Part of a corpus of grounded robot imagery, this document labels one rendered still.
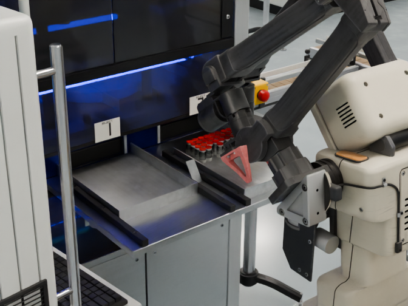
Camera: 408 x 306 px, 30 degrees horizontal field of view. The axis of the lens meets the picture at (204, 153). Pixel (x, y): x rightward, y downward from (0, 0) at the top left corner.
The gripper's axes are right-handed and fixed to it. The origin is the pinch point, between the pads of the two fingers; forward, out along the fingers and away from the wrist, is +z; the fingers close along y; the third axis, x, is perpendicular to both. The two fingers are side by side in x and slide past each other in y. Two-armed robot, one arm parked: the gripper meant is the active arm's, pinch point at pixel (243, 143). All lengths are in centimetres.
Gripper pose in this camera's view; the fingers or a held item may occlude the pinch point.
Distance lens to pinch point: 235.9
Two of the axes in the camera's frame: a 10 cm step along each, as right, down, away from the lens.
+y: -7.9, -2.7, 5.4
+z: -0.1, 9.0, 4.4
